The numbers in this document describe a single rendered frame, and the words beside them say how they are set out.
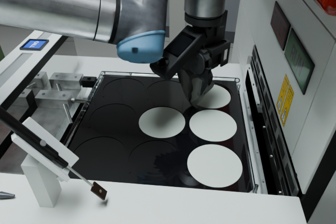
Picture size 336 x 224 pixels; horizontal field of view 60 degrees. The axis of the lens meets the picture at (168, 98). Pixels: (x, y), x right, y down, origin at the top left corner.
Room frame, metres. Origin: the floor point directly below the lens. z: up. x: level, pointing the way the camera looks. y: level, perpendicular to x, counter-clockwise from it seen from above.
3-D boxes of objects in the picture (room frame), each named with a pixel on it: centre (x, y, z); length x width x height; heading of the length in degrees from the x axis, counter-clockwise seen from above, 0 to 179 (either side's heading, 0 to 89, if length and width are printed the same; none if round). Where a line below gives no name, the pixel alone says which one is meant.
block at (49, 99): (0.55, 0.27, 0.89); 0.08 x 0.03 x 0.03; 85
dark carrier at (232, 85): (0.47, 0.01, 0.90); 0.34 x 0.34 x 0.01; 85
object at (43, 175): (0.23, 0.14, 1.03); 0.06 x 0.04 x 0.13; 85
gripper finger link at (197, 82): (0.52, -0.08, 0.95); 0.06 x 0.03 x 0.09; 133
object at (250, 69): (0.46, -0.20, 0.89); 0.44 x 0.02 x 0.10; 175
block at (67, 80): (0.63, 0.26, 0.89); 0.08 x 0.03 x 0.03; 85
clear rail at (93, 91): (0.49, 0.19, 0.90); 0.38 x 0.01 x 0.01; 175
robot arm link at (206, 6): (0.53, -0.06, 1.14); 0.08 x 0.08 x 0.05
